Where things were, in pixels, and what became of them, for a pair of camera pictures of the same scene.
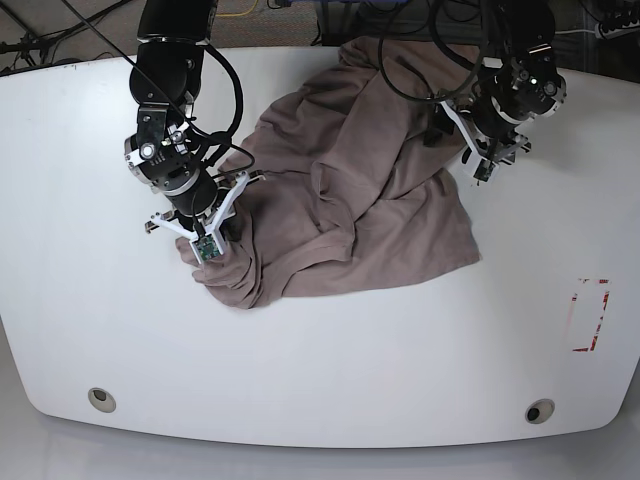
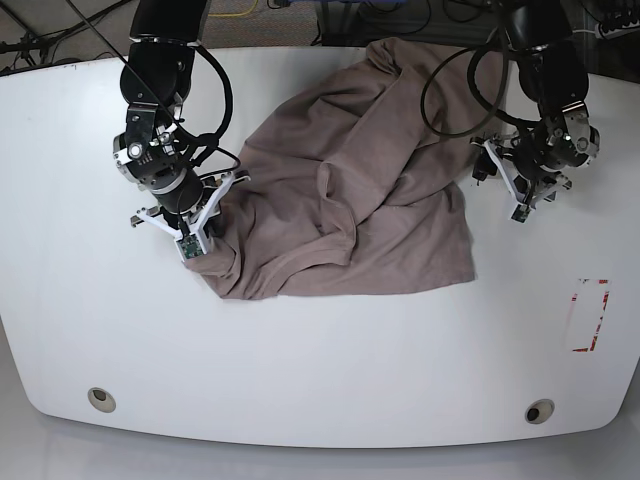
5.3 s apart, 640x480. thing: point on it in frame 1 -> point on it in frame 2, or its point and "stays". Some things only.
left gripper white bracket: [483, 161] -> [526, 194]
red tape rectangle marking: [574, 299] stays
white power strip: [626, 29] stays
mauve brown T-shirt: [341, 184] stays
